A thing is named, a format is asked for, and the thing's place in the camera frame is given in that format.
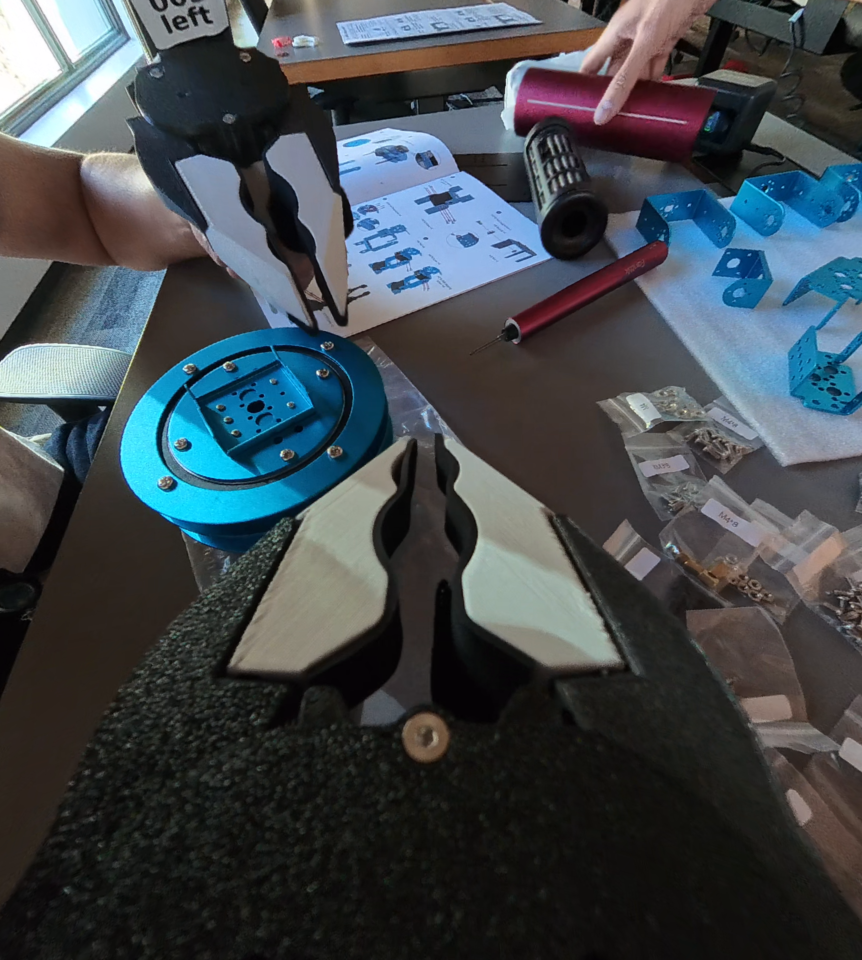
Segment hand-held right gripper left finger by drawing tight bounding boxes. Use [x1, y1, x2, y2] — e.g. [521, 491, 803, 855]
[227, 437, 419, 681]

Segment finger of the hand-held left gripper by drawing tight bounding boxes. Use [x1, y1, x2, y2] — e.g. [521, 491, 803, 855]
[262, 132, 353, 329]
[174, 152, 320, 333]

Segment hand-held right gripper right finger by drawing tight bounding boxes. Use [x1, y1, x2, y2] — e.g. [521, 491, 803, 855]
[434, 433, 626, 681]

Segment small blue U bracket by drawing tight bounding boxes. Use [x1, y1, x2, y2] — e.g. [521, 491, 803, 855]
[189, 351, 318, 460]

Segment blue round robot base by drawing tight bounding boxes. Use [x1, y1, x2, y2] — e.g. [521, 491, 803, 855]
[119, 328, 395, 554]

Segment red electric screwdriver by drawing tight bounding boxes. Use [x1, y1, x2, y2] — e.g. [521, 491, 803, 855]
[470, 240, 671, 356]

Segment person's left forearm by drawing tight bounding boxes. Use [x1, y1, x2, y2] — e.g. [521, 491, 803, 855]
[0, 120, 211, 273]

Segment wood-edged office desk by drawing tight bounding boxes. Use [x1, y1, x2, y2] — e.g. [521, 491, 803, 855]
[257, 0, 611, 125]

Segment grey desk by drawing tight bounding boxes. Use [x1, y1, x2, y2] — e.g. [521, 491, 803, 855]
[0, 105, 862, 960]

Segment white instruction booklet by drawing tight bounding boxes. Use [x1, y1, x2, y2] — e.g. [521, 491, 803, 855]
[254, 127, 554, 336]

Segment black flat panel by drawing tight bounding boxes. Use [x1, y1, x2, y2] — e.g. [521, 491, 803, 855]
[452, 150, 536, 205]

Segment printed paper sheet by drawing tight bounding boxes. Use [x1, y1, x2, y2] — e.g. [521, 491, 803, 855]
[335, 2, 545, 48]

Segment large clear plastic bag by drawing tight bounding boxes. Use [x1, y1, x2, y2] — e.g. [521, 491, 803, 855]
[183, 333, 449, 594]

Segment white mesh chair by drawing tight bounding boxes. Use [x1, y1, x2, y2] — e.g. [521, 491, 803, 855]
[0, 343, 134, 412]

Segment pile of labelled screw bags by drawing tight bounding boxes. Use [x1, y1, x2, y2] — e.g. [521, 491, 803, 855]
[597, 386, 862, 890]

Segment black bit holder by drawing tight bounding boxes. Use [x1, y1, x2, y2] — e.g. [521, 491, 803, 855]
[523, 116, 611, 261]

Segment person's dark trousers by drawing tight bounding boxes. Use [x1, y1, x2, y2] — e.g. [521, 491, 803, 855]
[47, 408, 113, 489]

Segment white foam sheet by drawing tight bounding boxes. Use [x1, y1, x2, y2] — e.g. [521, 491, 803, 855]
[603, 161, 862, 468]

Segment red cylindrical case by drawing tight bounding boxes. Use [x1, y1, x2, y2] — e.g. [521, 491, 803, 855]
[512, 63, 719, 162]

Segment portable power station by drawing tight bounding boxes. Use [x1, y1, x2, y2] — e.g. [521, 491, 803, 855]
[692, 71, 779, 156]

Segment black strap buckle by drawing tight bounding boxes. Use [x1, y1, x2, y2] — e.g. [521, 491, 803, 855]
[0, 576, 44, 620]

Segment small blue angle bracket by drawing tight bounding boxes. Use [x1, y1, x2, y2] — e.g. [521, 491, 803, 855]
[712, 247, 775, 307]

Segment blue wide U bracket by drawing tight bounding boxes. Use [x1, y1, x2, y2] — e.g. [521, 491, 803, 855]
[782, 257, 862, 309]

